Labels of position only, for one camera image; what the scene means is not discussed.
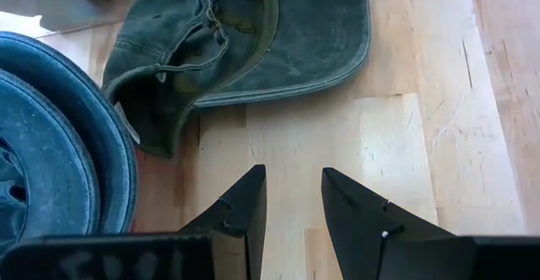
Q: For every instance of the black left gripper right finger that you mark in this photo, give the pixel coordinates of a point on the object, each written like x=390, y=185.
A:
x=358, y=229

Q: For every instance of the grey-green baseball cap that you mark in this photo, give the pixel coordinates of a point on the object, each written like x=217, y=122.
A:
x=295, y=39

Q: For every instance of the blue denim bucket hat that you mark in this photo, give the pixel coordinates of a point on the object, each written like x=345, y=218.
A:
x=55, y=166

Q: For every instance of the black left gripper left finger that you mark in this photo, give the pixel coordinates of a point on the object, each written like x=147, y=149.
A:
x=240, y=221

